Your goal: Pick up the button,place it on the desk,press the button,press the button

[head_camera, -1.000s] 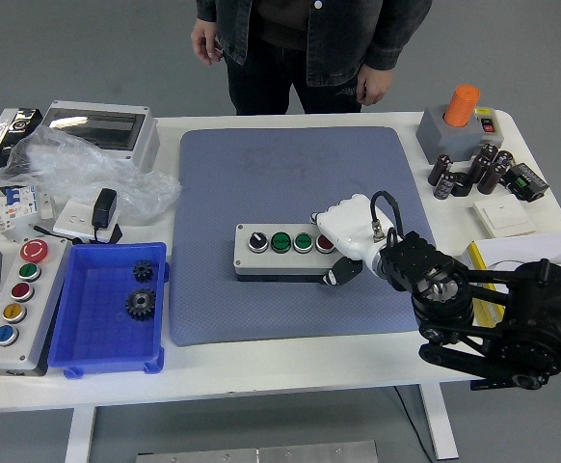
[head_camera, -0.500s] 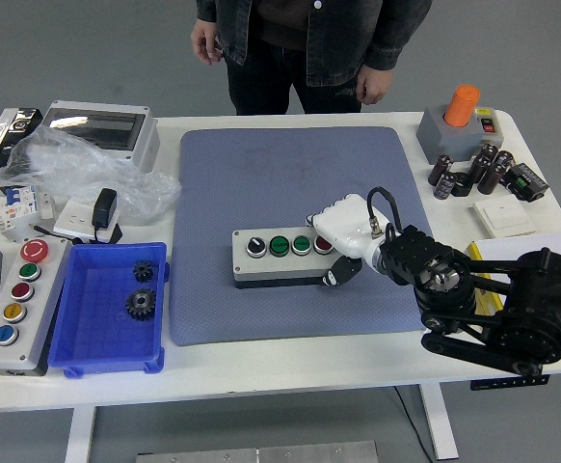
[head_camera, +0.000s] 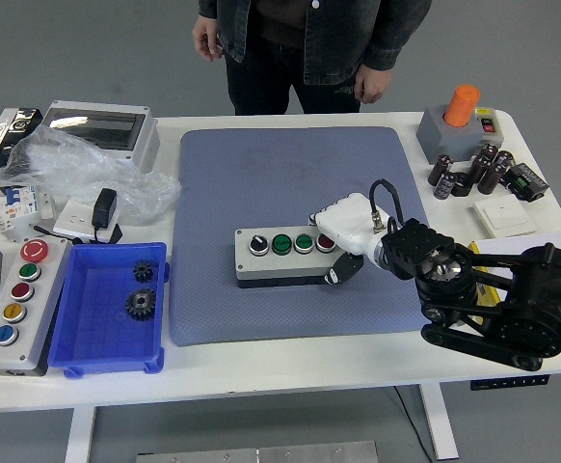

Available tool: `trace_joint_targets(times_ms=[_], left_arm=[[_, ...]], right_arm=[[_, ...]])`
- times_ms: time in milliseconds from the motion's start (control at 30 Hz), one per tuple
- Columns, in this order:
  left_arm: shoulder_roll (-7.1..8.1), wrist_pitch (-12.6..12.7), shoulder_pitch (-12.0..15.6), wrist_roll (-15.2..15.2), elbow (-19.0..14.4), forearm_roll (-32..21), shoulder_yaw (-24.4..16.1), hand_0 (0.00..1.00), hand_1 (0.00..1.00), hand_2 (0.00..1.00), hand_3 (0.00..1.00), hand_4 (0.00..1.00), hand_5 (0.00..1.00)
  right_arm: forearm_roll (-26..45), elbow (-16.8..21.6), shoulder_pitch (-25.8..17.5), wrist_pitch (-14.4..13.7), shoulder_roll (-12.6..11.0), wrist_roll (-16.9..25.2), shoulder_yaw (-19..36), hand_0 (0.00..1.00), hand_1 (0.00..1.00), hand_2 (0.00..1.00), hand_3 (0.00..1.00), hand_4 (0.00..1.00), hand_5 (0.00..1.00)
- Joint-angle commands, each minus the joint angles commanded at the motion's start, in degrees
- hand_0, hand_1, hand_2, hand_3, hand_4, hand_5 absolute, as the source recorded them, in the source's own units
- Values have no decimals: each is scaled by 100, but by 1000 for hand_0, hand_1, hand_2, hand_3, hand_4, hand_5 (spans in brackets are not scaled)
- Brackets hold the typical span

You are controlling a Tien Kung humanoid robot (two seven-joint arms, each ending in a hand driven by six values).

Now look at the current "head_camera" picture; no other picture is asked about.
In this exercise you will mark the person's left hand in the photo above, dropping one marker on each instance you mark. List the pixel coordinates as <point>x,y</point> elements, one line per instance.
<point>374,84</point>

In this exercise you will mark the person's right hand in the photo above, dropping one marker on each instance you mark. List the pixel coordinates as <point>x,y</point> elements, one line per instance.
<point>208,38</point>

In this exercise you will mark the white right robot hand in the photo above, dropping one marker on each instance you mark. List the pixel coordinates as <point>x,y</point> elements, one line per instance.
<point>348,222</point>

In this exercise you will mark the grey four-button control box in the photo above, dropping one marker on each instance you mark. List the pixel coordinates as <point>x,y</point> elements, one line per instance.
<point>280,265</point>

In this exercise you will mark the person's left forearm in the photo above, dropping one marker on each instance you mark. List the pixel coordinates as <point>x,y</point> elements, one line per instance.
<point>396,38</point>

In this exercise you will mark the person's right forearm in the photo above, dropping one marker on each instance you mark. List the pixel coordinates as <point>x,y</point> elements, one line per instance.
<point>208,7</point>

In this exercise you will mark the grey five-button control box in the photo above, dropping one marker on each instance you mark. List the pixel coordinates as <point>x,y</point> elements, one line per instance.
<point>15,308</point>

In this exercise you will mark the person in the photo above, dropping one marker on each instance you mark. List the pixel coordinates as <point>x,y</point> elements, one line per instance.
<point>271,72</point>

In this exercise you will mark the grey block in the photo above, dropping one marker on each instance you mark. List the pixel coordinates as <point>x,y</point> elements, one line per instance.
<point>437,137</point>

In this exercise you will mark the orange cylinder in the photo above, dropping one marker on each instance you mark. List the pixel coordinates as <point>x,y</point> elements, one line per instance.
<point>461,106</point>

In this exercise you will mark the dark brown capacitor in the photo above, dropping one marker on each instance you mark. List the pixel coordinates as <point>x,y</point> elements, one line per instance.
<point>445,187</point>
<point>478,169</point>
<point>490,178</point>
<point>440,166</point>
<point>503,158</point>
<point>488,149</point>

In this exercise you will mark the short black cylinder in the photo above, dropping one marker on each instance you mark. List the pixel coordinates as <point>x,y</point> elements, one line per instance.
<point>462,184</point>

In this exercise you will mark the grey distribution box clear cover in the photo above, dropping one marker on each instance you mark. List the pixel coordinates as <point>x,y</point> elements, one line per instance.
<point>97,120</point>

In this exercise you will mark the grey-blue mat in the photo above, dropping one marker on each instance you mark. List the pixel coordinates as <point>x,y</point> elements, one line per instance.
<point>213,193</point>

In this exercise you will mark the yellow white cardboard box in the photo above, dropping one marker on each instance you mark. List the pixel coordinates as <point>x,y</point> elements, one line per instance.
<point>526,241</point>

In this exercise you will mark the black module green terminals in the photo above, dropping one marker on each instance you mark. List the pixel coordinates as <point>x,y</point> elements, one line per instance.
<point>526,181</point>

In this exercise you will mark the clear plastic bag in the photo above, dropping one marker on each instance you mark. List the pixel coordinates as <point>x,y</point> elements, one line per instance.
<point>68,164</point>

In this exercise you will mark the small black gear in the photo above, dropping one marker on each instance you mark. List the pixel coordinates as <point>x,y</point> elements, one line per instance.
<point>142,271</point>

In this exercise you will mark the white table leg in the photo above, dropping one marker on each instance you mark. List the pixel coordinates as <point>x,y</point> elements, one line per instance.
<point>439,424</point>
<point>80,434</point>

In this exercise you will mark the large black gear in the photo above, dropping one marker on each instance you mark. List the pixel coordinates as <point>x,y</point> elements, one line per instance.
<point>141,304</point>

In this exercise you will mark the black table height controller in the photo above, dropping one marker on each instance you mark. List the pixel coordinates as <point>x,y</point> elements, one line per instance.
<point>507,382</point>

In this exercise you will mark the grey metal plate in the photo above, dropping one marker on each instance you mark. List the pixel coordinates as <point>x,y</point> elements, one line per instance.
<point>261,453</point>

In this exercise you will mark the white blue circuit breaker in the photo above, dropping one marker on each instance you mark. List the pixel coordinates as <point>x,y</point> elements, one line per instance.
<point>18,207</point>

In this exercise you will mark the blue plastic bin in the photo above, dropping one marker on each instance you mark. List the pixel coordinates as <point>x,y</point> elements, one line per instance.
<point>97,337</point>

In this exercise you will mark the white switch red black buttons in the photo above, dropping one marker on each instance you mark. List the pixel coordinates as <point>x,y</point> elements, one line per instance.
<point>488,125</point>

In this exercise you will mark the white wall switch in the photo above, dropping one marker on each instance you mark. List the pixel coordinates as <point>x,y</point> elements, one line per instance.
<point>502,214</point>

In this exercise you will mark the white wall socket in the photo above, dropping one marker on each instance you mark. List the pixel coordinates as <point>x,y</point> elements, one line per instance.
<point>73,217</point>

